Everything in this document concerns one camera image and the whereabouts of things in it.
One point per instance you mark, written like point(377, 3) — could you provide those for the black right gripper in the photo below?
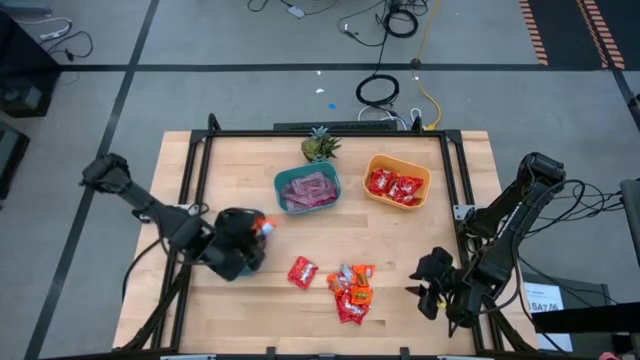
point(457, 297)

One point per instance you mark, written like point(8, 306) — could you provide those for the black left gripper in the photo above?
point(235, 245)

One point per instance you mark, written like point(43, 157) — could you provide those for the orange Reese's candy pack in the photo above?
point(347, 272)
point(265, 226)
point(361, 295)
point(335, 284)
point(364, 272)

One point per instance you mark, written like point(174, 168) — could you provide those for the teal plastic bin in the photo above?
point(280, 182)

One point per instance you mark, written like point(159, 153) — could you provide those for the yellow plastic bin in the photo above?
point(372, 162)

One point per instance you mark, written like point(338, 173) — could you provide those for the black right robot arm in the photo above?
point(520, 210)

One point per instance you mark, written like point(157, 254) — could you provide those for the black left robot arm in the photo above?
point(150, 205)

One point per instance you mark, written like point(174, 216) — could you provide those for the small pineapple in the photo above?
point(317, 150)

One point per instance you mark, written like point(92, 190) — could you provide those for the white paper sign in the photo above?
point(542, 295)

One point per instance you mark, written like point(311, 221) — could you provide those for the black power strip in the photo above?
point(335, 126)

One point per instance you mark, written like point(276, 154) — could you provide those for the black computer case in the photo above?
point(590, 322)

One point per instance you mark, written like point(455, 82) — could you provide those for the grey power adapter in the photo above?
point(296, 12)

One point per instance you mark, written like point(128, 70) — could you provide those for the black monitor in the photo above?
point(10, 160)

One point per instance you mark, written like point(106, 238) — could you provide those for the black mat with orange stripes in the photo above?
point(565, 30)

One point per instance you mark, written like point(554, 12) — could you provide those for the black cabinet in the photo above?
point(20, 65)

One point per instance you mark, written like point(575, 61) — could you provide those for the black aluminium table frame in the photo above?
point(325, 133)

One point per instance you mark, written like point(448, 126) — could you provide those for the grey post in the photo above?
point(632, 225)

